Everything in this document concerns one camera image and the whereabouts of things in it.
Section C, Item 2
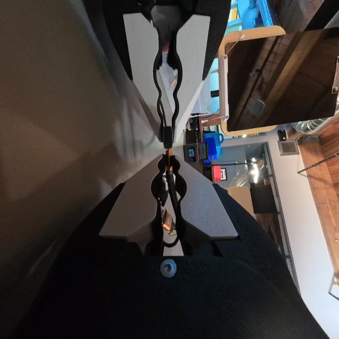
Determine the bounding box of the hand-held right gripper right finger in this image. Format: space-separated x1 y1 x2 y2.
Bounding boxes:
169 156 238 256

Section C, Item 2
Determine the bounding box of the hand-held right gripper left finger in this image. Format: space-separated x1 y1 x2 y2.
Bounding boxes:
99 154 163 255

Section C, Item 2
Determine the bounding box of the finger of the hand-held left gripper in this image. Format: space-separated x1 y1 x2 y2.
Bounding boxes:
123 13 167 143
171 14 211 145

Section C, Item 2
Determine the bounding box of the black cable with orange plugs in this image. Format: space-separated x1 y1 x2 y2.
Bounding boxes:
158 149 180 248

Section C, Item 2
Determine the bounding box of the blue shelf unit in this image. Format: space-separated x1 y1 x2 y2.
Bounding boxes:
226 0 277 30

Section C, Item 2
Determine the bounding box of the clear plastic storage box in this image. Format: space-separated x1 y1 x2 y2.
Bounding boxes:
191 79 221 118

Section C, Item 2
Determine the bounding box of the small black display device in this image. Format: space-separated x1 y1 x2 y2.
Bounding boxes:
183 142 208 162

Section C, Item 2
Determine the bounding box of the blue plastic object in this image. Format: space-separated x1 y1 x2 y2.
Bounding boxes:
203 132 224 162

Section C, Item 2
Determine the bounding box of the wood-rimmed dark panel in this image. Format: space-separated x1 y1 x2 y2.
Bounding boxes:
218 25 339 137

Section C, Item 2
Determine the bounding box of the black metal bar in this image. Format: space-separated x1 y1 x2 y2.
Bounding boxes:
297 154 339 174

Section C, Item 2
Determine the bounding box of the white mounting bracket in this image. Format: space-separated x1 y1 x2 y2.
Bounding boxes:
218 54 230 122

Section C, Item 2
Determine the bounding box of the wall vent grille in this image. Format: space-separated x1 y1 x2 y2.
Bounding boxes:
278 140 300 156

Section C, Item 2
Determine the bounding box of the silver flexible duct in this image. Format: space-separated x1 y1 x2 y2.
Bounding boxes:
295 118 331 133

